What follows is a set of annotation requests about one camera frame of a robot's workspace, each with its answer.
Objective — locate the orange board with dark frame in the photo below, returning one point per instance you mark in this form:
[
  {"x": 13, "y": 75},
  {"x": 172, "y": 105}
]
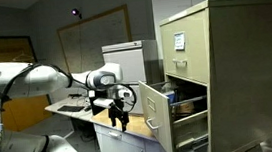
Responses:
[{"x": 22, "y": 110}]

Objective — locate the white paper label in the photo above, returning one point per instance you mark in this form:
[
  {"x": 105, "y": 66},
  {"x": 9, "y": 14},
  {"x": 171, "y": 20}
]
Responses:
[{"x": 179, "y": 41}]

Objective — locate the grey metal filing cabinet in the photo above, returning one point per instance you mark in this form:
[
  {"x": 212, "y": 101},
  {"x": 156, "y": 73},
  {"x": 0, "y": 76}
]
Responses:
[{"x": 131, "y": 63}]

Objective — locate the black keyboard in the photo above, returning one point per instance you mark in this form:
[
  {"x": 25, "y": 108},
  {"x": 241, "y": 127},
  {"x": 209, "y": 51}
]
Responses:
[{"x": 70, "y": 108}]

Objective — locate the blue item inside drawer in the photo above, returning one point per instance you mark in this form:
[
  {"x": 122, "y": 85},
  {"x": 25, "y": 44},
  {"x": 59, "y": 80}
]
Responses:
[{"x": 171, "y": 97}]

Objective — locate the black computer mouse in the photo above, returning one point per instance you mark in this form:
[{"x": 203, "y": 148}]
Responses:
[{"x": 87, "y": 108}]

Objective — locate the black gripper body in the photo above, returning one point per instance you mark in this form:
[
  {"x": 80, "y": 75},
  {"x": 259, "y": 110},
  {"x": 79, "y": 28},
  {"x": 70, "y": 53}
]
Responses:
[{"x": 117, "y": 111}]

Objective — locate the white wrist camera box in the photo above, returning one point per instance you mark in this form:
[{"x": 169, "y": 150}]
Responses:
[{"x": 103, "y": 103}]

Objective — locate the low cabinet with wooden top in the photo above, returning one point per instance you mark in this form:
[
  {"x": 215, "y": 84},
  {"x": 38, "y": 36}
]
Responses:
[{"x": 116, "y": 148}]

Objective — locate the black camera with purple light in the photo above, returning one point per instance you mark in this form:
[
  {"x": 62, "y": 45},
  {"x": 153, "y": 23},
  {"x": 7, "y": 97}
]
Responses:
[{"x": 76, "y": 12}]

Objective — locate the beige labelled cabinet drawer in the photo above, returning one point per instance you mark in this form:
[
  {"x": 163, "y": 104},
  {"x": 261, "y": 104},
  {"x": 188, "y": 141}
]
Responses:
[{"x": 190, "y": 47}]

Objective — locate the wood-framed whiteboard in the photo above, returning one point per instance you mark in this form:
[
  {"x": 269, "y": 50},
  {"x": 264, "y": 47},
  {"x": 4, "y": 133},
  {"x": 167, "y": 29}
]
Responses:
[{"x": 99, "y": 39}]

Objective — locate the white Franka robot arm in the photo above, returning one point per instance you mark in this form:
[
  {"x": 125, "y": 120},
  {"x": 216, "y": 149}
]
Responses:
[{"x": 26, "y": 80}]

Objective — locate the beige metal filing cabinet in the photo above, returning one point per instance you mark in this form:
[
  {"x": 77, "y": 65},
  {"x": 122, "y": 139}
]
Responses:
[{"x": 253, "y": 74}]

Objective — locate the white desk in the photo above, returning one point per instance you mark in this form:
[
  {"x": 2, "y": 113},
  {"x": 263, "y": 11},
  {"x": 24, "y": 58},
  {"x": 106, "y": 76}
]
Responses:
[{"x": 72, "y": 115}]

